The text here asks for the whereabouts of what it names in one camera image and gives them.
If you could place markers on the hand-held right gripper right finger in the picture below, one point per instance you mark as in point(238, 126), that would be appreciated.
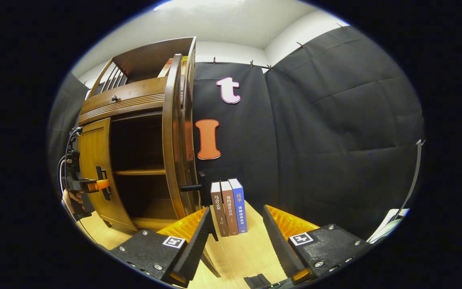
point(281, 245)

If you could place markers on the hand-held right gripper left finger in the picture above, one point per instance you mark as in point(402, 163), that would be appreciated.
point(197, 241)

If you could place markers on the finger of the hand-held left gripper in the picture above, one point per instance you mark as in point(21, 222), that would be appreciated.
point(100, 184)

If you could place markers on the wooden shoe cabinet door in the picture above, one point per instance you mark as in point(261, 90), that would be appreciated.
point(173, 140)
point(94, 160)

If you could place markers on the wooden double-door shoe cabinet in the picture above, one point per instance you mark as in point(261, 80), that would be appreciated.
point(142, 60)

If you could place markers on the wooden cabinet drawer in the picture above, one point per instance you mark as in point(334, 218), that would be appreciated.
point(122, 100)

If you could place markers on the reddish brown book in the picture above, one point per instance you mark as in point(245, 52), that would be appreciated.
point(230, 210)

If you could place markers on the blue book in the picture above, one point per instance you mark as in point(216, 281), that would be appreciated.
point(240, 208)

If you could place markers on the black backdrop cloth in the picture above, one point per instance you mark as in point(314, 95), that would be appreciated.
point(335, 140)

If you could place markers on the thin grey bar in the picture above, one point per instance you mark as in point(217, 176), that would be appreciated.
point(416, 168)

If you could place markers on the large ceiling light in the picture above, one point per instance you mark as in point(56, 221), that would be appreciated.
point(199, 4)

